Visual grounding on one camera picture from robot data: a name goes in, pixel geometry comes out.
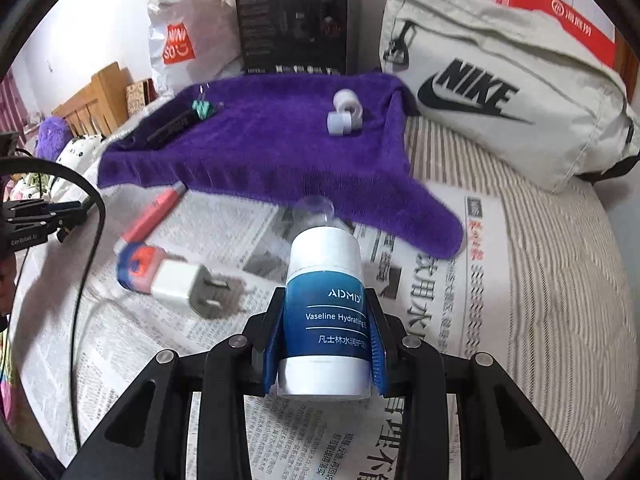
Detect green binder clip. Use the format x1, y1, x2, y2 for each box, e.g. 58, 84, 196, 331
189, 85, 226, 121

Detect white dotted pillow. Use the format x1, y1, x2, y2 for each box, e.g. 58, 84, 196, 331
57, 135, 106, 166

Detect black gold tube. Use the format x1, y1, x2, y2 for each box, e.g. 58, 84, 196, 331
152, 110, 198, 150

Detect grey waist bag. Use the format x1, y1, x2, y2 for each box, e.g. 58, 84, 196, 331
378, 0, 640, 193

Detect red paper bag white handles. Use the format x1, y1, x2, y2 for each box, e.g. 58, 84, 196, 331
495, 0, 617, 68

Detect brown wooden headboard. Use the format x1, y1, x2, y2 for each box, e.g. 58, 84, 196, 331
616, 35, 640, 86

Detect small white bottle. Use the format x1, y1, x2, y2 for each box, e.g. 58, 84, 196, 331
327, 110, 353, 137

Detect brown patterned box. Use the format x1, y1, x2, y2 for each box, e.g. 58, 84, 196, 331
125, 77, 156, 116

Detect white blue lotion bottle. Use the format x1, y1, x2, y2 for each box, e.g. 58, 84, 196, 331
276, 227, 373, 401

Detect small white roll pair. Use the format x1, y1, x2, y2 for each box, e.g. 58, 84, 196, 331
334, 89, 365, 126

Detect pink pen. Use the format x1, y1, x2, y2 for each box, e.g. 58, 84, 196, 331
114, 182, 187, 256

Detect clear plastic cap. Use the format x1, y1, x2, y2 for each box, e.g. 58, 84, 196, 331
295, 197, 336, 231

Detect black cable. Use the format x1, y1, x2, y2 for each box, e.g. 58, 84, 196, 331
0, 157, 106, 451

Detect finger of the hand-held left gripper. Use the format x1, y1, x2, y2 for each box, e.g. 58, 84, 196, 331
10, 210, 90, 233
2, 200, 83, 218

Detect white plastic shopping bag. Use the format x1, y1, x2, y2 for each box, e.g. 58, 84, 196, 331
146, 0, 246, 98

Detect newspaper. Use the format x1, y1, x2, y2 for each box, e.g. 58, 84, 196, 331
10, 185, 506, 480

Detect purple towel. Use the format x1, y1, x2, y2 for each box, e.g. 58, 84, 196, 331
96, 71, 465, 260

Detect white charger plug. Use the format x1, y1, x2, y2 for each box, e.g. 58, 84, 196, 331
150, 257, 246, 318

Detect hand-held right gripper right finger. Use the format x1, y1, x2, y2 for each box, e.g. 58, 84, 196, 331
365, 287, 586, 480

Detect purple plush toy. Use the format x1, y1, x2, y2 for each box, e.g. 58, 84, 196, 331
37, 116, 68, 161

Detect black headset box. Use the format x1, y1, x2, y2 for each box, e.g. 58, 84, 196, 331
233, 0, 349, 76

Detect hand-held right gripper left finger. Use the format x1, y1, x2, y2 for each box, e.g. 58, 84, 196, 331
60, 287, 288, 480

